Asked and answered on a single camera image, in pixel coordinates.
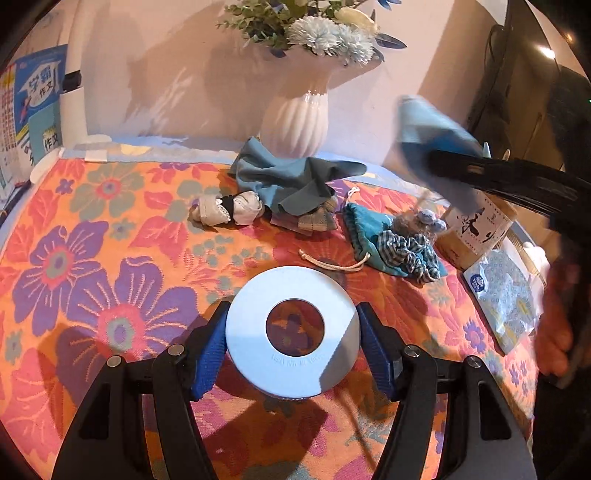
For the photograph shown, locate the blue and white artificial flowers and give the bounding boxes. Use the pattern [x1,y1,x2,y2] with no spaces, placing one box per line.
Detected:
[217,0,407,68]

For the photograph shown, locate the brown paper box with lettering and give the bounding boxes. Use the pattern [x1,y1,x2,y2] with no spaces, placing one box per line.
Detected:
[436,189,518,273]

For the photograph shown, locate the grey-blue cloth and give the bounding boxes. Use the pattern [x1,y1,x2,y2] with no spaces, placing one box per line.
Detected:
[227,137,368,217]

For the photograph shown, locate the grey fuzzy hair tie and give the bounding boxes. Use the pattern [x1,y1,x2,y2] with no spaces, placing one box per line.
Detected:
[392,208,448,236]

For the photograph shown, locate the checked scrunchie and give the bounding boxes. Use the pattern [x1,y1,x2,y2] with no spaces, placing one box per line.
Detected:
[376,231,441,282]

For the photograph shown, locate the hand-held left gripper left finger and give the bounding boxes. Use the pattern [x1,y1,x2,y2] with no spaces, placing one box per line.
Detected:
[52,300,232,480]

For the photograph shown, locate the person's right hand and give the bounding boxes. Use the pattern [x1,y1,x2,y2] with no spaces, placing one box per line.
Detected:
[534,258,578,377]

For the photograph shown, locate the light blue round ring base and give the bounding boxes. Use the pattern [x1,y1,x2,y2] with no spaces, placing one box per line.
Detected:
[225,266,360,400]

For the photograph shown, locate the plaid cloth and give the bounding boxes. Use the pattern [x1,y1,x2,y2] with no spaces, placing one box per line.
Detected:
[270,194,340,232]

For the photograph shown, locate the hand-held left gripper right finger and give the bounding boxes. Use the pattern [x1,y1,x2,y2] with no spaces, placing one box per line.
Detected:
[355,302,539,480]

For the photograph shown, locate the teal drawstring pouch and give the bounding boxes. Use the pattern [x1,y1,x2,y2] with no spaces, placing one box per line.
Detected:
[298,188,448,280]

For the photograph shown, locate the white lace sock bundle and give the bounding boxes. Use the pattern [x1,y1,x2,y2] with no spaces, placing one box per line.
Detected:
[188,190,266,228]

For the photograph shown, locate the white ribbed vase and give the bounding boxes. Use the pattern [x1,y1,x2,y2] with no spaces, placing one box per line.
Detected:
[260,46,384,158]

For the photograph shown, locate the row of books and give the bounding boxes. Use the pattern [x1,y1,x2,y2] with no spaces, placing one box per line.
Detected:
[0,44,70,195]

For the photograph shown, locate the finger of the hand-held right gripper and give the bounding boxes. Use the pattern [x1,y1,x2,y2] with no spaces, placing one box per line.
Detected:
[429,150,532,204]

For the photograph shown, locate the light blue cloth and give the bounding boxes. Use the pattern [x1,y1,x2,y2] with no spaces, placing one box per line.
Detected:
[397,95,483,208]

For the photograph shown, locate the orange floral woven mat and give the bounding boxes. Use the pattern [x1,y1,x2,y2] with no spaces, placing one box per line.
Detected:
[0,143,546,480]

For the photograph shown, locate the black monitor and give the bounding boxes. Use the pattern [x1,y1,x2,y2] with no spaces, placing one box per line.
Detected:
[466,0,591,158]

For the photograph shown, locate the blue patterned tissue packet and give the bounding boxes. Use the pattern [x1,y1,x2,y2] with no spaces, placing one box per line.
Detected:
[463,249,541,356]

